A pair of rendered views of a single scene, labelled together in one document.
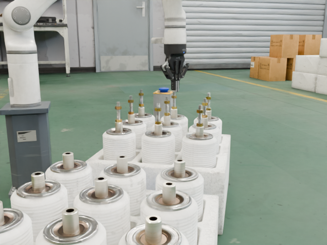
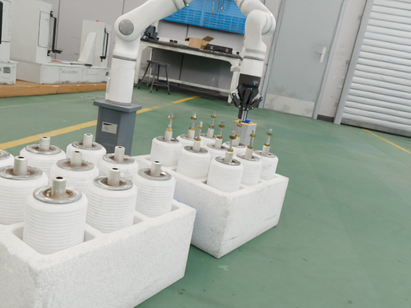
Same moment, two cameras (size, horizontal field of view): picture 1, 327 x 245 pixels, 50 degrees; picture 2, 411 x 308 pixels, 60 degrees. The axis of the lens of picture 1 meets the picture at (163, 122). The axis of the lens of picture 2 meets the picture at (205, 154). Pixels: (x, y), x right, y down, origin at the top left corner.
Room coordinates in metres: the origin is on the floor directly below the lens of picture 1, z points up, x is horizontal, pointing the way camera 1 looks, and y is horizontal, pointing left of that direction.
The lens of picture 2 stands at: (0.00, -0.40, 0.50)
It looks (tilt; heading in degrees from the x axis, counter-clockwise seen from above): 13 degrees down; 21
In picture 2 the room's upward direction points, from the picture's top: 11 degrees clockwise
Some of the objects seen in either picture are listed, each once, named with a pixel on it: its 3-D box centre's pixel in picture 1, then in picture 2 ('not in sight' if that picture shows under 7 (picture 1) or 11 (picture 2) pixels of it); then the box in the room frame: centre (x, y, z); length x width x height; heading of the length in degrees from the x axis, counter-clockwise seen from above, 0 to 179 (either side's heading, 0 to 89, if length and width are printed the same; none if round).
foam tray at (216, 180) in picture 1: (166, 172); (208, 192); (1.08, -0.01, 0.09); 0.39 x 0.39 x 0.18; 77
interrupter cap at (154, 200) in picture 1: (169, 200); (113, 183); (0.54, -0.01, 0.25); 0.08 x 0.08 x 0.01
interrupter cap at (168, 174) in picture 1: (179, 174); (155, 174); (0.65, -0.03, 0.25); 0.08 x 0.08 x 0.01
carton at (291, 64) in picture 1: (293, 68); not in sight; (4.85, -1.79, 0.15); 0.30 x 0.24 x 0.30; 15
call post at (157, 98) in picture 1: (163, 130); (237, 159); (1.38, 0.00, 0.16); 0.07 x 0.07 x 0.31; 77
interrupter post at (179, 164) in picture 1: (179, 168); (155, 168); (0.65, -0.03, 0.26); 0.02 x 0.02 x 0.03
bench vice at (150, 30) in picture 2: not in sight; (150, 32); (4.88, 2.77, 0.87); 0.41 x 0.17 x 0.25; 14
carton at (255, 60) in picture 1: (263, 67); not in sight; (5.09, -1.44, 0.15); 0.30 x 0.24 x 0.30; 103
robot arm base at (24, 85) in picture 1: (24, 79); (121, 81); (1.16, 0.46, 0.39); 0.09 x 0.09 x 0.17; 14
